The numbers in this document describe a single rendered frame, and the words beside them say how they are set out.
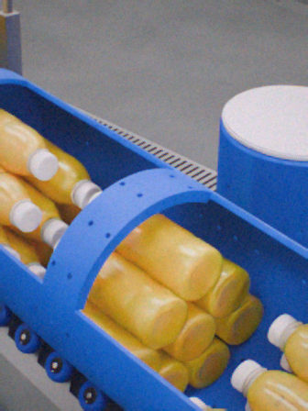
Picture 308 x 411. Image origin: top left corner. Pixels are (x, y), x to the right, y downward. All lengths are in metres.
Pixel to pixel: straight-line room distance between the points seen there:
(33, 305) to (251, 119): 0.69
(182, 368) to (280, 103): 0.74
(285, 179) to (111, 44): 3.04
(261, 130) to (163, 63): 2.75
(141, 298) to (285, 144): 0.62
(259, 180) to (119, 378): 0.68
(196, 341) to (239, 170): 0.56
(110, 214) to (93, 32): 3.67
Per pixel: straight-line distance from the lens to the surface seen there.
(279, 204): 1.70
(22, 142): 1.37
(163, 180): 1.18
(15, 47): 2.08
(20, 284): 1.22
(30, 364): 1.37
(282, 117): 1.77
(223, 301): 1.21
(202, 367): 1.25
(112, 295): 1.16
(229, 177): 1.74
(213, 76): 4.33
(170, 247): 1.15
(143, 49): 4.58
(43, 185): 1.42
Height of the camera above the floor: 1.85
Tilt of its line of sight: 33 degrees down
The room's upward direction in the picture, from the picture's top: 1 degrees clockwise
